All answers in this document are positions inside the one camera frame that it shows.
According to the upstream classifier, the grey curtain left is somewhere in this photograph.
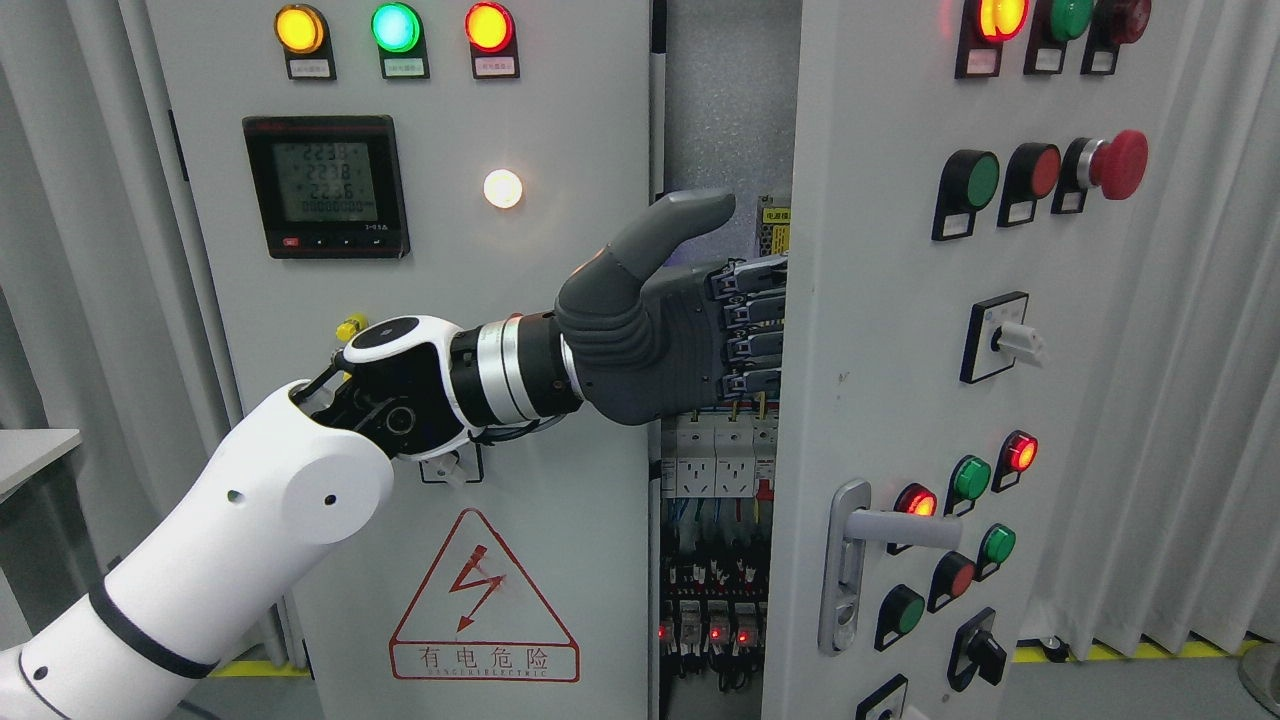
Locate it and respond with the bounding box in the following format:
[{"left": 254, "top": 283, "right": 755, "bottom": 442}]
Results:
[{"left": 1, "top": 1, "right": 241, "bottom": 632}]

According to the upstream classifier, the green indicator light left door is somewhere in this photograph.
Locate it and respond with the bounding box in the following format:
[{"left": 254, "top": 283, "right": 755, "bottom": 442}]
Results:
[{"left": 370, "top": 3, "right": 430, "bottom": 79}]

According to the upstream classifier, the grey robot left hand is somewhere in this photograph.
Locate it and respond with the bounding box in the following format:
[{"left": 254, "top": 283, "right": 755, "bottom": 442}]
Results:
[{"left": 556, "top": 190, "right": 788, "bottom": 425}]

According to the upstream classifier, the red indicator light left door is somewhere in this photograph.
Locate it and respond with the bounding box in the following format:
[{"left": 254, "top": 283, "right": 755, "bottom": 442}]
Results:
[{"left": 463, "top": 1, "right": 520, "bottom": 79}]

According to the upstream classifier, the silver door lever handle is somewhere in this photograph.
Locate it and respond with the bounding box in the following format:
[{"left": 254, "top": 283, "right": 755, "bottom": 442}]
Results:
[{"left": 818, "top": 478, "right": 963, "bottom": 656}]

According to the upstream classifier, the grey cabinet door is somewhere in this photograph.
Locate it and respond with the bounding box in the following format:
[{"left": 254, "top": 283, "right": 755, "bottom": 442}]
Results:
[
  {"left": 146, "top": 1, "right": 654, "bottom": 719},
  {"left": 762, "top": 1, "right": 1178, "bottom": 719}
]

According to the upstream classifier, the yellow indicator light left door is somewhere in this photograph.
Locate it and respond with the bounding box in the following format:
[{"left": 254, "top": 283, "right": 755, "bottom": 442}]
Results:
[{"left": 273, "top": 4, "right": 337, "bottom": 81}]

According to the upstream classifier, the grey curtain right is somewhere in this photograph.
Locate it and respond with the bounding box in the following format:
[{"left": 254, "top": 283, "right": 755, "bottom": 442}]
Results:
[{"left": 1019, "top": 1, "right": 1279, "bottom": 653}]

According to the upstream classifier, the white table at left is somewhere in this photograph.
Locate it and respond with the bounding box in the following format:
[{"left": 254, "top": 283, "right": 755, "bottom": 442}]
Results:
[{"left": 1, "top": 429, "right": 81, "bottom": 502}]

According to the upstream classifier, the lower relay terminal row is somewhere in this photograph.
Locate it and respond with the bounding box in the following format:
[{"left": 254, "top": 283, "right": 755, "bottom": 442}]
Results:
[{"left": 657, "top": 527, "right": 769, "bottom": 706}]

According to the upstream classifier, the red electric hazard warning sticker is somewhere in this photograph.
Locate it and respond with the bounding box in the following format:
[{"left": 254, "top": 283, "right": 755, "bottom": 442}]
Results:
[{"left": 388, "top": 509, "right": 580, "bottom": 683}]

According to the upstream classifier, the white glowing indicator light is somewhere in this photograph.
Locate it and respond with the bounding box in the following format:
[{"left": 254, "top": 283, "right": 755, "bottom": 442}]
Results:
[{"left": 483, "top": 168, "right": 524, "bottom": 210}]

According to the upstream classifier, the metal mesh power supply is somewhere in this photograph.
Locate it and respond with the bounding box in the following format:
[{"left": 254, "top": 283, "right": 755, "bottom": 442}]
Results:
[{"left": 755, "top": 193, "right": 792, "bottom": 256}]

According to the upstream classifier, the left door rotary selector switch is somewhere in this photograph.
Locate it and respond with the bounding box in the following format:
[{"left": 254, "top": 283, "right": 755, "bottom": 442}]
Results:
[{"left": 419, "top": 443, "right": 485, "bottom": 487}]

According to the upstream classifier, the right door upper rotary switch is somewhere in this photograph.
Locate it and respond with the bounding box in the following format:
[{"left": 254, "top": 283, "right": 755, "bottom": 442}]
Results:
[{"left": 960, "top": 291, "right": 1048, "bottom": 384}]

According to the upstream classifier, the red mushroom emergency stop button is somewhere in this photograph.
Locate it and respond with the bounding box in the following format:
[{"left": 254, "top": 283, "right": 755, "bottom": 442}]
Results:
[{"left": 1051, "top": 129, "right": 1149, "bottom": 214}]

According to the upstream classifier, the grey curtain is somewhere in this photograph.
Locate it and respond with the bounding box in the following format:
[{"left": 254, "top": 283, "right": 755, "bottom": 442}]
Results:
[
  {"left": 1019, "top": 1, "right": 1279, "bottom": 653},
  {"left": 1, "top": 1, "right": 241, "bottom": 632}
]

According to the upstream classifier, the yellow terminal post block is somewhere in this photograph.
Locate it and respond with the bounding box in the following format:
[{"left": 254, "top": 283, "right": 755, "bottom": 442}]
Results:
[{"left": 334, "top": 313, "right": 369, "bottom": 345}]

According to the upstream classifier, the black digital power meter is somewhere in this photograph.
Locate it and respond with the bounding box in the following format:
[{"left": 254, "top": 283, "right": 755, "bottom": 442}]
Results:
[{"left": 242, "top": 115, "right": 411, "bottom": 259}]

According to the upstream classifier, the white breaker row on rail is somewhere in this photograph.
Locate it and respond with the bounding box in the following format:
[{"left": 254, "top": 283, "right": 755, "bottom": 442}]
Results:
[{"left": 659, "top": 398, "right": 780, "bottom": 502}]

